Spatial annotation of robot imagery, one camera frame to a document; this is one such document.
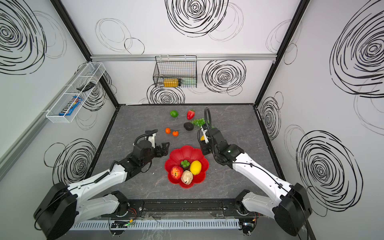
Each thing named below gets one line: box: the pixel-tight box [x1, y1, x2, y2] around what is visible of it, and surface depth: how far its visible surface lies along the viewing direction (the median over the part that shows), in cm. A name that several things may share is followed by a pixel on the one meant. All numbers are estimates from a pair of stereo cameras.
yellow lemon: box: [190, 160, 202, 176], surface depth 85 cm
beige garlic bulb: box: [181, 170, 194, 185], surface depth 80 cm
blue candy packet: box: [59, 96, 83, 116], surface depth 72 cm
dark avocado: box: [183, 122, 194, 131], surface depth 104 cm
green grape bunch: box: [190, 117, 210, 127], surface depth 107 cm
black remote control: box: [76, 81, 96, 92], surface depth 82 cm
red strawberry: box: [187, 110, 196, 120], surface depth 113 cm
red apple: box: [170, 165, 184, 180], surface depth 80 cm
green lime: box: [169, 110, 179, 118], surface depth 114 cm
